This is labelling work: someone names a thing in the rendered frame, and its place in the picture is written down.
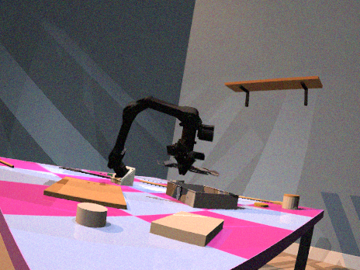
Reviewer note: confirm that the short brown cylinder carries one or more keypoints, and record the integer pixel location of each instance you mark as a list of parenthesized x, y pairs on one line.
[(91, 215)]

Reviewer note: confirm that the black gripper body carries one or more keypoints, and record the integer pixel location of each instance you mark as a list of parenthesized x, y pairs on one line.
[(190, 154)]

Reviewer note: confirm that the orange flat board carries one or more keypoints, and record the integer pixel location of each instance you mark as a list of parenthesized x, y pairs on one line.
[(85, 191)]

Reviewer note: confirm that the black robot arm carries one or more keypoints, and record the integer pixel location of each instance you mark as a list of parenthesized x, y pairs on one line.
[(188, 116)]

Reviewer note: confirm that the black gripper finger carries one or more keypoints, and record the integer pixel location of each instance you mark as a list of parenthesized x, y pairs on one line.
[(179, 161), (187, 163)]

